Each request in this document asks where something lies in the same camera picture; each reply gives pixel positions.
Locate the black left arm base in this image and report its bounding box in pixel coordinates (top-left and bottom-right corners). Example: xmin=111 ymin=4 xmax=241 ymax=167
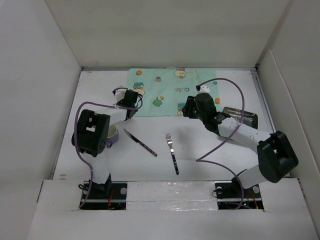
xmin=78 ymin=176 xmax=128 ymax=211

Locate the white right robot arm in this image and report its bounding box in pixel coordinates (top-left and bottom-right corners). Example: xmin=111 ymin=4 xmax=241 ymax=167
xmin=182 ymin=93 xmax=299 ymax=197

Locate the steel fork patterned handle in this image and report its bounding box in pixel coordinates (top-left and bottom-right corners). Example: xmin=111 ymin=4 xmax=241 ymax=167
xmin=165 ymin=133 xmax=179 ymax=175

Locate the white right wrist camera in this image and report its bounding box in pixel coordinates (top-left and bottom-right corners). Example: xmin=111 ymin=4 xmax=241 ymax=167
xmin=196 ymin=85 xmax=210 ymax=94

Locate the green cartoon print cloth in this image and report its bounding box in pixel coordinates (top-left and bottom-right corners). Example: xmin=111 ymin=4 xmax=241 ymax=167
xmin=126 ymin=67 xmax=217 ymax=117

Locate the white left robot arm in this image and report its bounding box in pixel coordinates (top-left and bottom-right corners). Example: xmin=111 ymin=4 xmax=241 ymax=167
xmin=71 ymin=87 xmax=143 ymax=199

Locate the purple ceramic mug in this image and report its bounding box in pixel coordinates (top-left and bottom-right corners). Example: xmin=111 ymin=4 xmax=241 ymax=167
xmin=106 ymin=124 xmax=119 ymax=149

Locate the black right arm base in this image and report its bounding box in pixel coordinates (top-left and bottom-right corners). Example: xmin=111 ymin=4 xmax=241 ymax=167
xmin=211 ymin=179 xmax=264 ymax=210

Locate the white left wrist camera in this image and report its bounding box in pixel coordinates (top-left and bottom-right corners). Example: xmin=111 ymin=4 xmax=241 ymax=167
xmin=112 ymin=86 xmax=128 ymax=96

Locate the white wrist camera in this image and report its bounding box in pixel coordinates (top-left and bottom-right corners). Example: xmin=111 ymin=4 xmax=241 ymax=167
xmin=112 ymin=86 xmax=128 ymax=96
xmin=196 ymin=85 xmax=210 ymax=94

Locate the steel knife patterned handle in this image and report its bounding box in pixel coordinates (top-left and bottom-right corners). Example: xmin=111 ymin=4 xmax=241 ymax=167
xmin=124 ymin=129 xmax=158 ymax=157

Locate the black floral square plate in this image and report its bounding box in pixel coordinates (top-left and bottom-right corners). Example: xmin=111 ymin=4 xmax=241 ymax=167
xmin=223 ymin=106 xmax=259 ymax=129

